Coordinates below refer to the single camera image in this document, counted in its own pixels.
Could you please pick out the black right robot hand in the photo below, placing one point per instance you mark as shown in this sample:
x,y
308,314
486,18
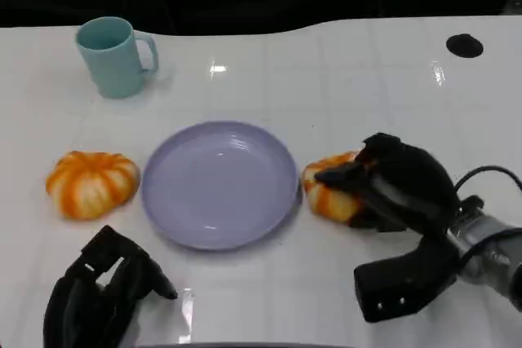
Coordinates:
x,y
412,185

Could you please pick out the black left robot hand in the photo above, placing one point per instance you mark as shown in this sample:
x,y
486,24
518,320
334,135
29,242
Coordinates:
x,y
81,307

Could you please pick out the pale green mug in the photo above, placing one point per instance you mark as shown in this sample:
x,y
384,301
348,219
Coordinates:
x,y
114,71

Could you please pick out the black round table grommet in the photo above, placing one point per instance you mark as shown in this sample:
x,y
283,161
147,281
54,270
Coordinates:
x,y
465,45

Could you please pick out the orange white toy bread roll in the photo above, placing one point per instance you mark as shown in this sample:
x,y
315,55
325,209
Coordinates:
x,y
91,185
330,205

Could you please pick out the lilac plate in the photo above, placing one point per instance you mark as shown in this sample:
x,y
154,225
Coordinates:
x,y
220,185

